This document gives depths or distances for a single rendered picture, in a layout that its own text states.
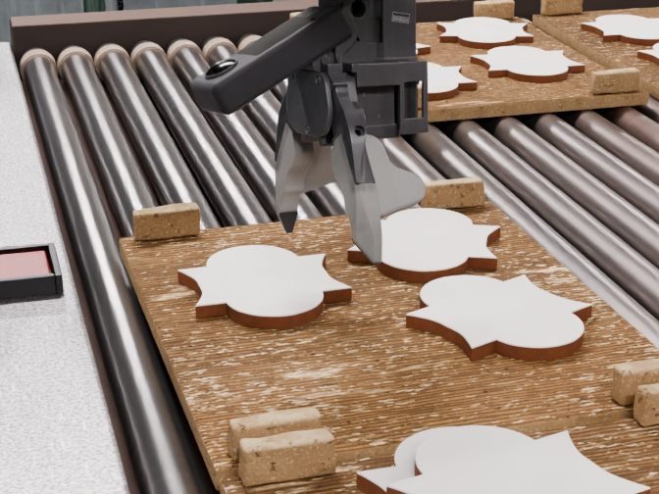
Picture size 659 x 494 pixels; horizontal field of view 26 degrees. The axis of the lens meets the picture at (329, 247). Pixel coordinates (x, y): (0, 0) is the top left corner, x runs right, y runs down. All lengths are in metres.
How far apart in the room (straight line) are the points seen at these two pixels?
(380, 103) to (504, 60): 0.79
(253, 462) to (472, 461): 0.14
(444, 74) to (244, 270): 0.64
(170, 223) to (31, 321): 0.16
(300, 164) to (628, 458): 0.33
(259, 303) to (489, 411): 0.22
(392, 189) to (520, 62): 0.82
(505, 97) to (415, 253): 0.52
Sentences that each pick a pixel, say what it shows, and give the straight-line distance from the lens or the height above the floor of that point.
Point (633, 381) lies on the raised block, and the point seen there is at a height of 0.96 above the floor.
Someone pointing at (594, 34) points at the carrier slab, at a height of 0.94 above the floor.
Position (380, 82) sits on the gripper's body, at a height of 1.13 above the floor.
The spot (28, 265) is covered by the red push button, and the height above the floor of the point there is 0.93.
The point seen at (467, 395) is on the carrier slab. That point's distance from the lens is 0.99.
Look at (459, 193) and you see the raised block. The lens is 1.32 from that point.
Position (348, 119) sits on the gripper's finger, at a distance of 0.99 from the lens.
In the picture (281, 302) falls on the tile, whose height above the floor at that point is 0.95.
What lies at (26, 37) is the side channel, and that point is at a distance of 2.01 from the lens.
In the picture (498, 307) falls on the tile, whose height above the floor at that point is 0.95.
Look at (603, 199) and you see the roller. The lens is 1.42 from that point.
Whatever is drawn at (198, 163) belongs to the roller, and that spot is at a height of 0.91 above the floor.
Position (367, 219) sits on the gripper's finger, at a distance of 0.98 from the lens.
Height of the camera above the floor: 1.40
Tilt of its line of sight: 22 degrees down
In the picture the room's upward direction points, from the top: straight up
